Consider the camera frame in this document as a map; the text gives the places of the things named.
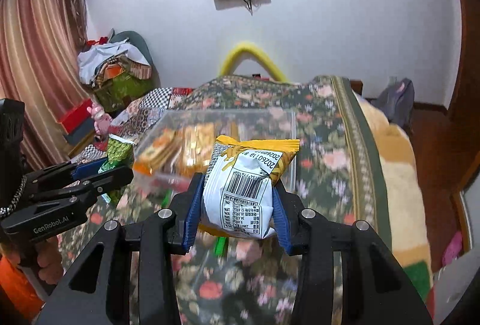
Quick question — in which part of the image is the orange cracker pack in box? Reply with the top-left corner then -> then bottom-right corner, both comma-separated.
133,129 -> 181,175

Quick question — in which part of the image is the yellow foam bed rail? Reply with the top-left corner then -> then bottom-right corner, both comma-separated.
219,41 -> 290,84

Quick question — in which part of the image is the left hand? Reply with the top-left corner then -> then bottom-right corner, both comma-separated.
1,236 -> 64,285

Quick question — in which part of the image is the floral green bedspread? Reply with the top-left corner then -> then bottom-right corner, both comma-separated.
55,74 -> 393,325

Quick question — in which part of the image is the red box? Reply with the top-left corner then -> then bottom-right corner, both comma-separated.
58,98 -> 93,134

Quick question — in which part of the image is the pink slipper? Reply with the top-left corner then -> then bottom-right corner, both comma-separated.
442,232 -> 463,266

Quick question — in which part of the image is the beige fleece blanket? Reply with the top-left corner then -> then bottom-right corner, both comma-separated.
357,96 -> 432,301

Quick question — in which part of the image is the grey backpack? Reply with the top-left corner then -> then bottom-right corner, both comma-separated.
372,78 -> 415,129

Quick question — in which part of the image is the yellow cookie pack in box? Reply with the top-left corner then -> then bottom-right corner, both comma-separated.
176,123 -> 216,178

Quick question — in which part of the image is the white yellow snack bag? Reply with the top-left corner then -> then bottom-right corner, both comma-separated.
200,135 -> 300,240

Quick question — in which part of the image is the clear plastic storage box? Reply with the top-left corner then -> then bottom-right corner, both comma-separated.
133,108 -> 297,196

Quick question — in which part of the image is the pile of clothes and bags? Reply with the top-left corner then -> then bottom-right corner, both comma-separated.
77,31 -> 158,114

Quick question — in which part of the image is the pink plush toy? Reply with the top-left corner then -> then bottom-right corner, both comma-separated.
87,102 -> 112,137

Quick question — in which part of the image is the green snack packet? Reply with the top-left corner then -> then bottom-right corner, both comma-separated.
98,134 -> 136,207

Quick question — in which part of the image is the striped pink curtain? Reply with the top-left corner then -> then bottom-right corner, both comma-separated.
1,0 -> 88,170

